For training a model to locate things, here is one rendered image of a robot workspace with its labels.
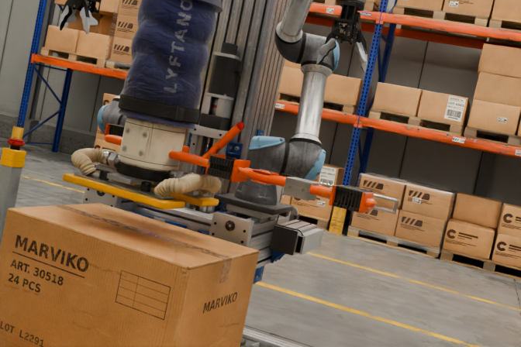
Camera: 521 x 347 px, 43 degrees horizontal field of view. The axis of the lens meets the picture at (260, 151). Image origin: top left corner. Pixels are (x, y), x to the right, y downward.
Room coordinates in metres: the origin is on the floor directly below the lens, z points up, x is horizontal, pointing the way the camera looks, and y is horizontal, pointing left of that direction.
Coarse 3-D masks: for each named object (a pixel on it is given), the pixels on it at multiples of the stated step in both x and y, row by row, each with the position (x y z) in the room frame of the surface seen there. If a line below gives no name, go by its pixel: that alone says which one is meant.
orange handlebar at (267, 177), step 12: (120, 144) 1.86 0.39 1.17; (180, 156) 1.77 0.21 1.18; (192, 156) 1.76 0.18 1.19; (240, 168) 1.70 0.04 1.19; (252, 180) 1.68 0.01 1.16; (264, 180) 1.67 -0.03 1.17; (276, 180) 1.65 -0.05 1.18; (312, 192) 1.61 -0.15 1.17; (324, 192) 1.60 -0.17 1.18; (372, 204) 1.56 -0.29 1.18
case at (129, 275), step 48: (48, 240) 1.73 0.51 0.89; (96, 240) 1.66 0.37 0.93; (144, 240) 1.73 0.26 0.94; (192, 240) 1.86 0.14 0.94; (0, 288) 1.78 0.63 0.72; (48, 288) 1.71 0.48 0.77; (96, 288) 1.65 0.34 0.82; (144, 288) 1.59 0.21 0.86; (192, 288) 1.57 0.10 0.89; (240, 288) 1.83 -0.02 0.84; (0, 336) 1.77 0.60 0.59; (48, 336) 1.70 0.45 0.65; (96, 336) 1.64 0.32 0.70; (144, 336) 1.58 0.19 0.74; (192, 336) 1.62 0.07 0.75; (240, 336) 1.90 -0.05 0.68
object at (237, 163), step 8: (208, 160) 1.72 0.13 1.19; (216, 160) 1.70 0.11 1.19; (224, 160) 1.69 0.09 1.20; (232, 160) 1.69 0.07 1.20; (240, 160) 1.71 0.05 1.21; (248, 160) 1.75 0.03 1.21; (208, 168) 1.71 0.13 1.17; (216, 168) 1.71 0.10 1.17; (224, 168) 1.70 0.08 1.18; (232, 168) 1.69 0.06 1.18; (216, 176) 1.70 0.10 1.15; (224, 176) 1.69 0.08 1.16; (232, 176) 1.69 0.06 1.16; (240, 176) 1.72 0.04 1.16
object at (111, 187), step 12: (72, 180) 1.77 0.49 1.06; (84, 180) 1.76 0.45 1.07; (96, 180) 1.76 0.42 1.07; (108, 180) 1.78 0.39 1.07; (108, 192) 1.72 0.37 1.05; (120, 192) 1.70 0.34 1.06; (132, 192) 1.70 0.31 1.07; (144, 192) 1.71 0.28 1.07; (156, 204) 1.66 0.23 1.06; (168, 204) 1.66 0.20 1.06; (180, 204) 1.71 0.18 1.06
